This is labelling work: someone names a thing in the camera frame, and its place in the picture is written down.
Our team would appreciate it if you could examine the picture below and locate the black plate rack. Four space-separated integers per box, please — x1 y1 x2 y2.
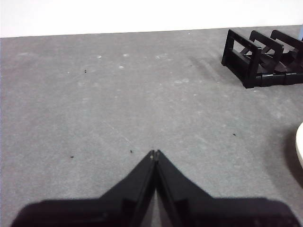
221 28 303 89

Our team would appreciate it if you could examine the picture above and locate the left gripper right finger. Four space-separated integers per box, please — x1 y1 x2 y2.
155 149 300 227

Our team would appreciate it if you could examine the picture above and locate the cream yellow plate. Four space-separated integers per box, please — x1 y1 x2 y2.
294 122 303 168

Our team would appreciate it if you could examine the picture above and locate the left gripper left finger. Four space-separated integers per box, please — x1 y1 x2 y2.
10 150 156 227

